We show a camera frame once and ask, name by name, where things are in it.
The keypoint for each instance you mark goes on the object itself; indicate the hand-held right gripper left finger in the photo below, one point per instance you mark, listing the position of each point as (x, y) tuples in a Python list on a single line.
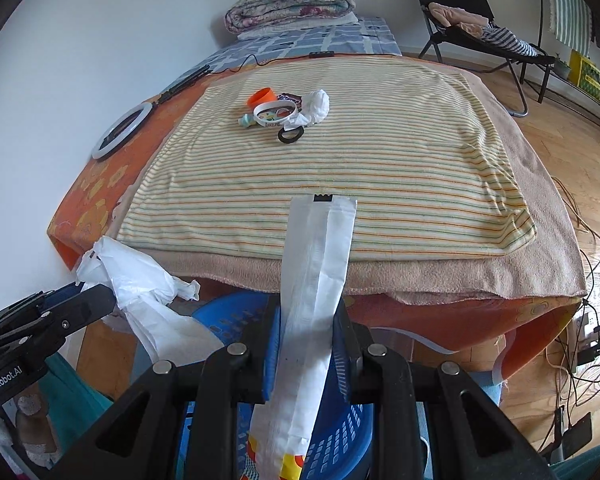
[(265, 355)]

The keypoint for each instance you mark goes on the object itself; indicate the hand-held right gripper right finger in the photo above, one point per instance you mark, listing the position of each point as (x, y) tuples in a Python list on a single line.
[(347, 355)]

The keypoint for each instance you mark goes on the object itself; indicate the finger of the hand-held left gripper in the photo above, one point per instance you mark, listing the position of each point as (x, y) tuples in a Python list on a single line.
[(85, 307), (35, 300)]

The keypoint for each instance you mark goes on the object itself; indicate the blue plastic basket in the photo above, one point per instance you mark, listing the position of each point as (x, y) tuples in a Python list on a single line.
[(230, 317)]

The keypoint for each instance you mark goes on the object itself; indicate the white plastic bag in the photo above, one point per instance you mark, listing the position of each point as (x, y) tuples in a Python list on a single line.
[(130, 280)]

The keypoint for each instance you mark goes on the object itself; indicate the white citrus print packet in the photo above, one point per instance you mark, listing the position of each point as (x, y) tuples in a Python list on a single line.
[(315, 270)]

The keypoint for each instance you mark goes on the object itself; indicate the white tissue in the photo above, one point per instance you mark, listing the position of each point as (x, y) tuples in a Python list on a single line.
[(316, 105)]

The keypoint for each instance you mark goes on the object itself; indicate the brown plush slipper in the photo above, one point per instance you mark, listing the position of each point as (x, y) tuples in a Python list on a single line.
[(35, 435)]

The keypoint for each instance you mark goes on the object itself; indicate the teal cloth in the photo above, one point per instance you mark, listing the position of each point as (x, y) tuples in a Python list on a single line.
[(80, 395)]

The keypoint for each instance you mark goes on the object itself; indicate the beige towel blanket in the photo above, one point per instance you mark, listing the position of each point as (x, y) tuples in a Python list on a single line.
[(405, 275)]

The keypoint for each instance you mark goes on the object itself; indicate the orange floral bed sheet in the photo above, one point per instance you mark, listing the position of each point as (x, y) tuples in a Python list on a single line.
[(95, 185)]

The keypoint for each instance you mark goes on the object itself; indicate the striped blanket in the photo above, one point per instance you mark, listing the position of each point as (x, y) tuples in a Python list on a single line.
[(330, 170)]

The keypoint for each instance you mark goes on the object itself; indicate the black power adapter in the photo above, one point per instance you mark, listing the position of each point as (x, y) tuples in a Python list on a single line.
[(587, 347)]

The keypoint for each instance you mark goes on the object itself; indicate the flat black device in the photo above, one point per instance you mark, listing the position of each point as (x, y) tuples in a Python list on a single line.
[(577, 435)]

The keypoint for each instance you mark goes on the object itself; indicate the black folded stand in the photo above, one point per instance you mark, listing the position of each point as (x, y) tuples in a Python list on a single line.
[(185, 82)]

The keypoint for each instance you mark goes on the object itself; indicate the orange plastic cup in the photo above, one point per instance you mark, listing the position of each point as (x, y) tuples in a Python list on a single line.
[(261, 96)]

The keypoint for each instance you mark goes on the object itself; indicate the small black control box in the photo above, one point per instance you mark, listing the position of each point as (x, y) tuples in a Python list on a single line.
[(322, 54)]

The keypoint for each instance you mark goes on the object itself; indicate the blue plaid bed sheet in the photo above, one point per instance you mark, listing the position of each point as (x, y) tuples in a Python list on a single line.
[(330, 40)]

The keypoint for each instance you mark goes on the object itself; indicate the white pillow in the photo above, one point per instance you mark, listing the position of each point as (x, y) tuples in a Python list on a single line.
[(300, 29)]

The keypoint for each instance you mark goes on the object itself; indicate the folded floral quilt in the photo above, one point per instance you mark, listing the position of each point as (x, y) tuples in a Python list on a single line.
[(290, 5)]

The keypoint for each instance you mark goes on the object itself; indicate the black metal rack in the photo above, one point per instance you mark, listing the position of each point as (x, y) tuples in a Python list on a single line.
[(540, 60)]

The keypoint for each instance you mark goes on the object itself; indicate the grey striped cloth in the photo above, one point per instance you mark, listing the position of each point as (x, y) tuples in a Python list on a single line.
[(510, 40)]

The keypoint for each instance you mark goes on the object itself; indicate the pink cloth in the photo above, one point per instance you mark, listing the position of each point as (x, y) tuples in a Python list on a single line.
[(455, 15)]

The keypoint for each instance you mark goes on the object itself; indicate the small potted plant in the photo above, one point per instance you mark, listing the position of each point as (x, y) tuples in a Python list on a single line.
[(561, 67)]

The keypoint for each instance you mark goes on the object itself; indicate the yellow box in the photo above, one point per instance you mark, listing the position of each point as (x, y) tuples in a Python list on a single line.
[(587, 77)]

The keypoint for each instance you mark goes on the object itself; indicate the green striped towel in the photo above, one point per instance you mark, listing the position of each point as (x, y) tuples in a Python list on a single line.
[(570, 10)]

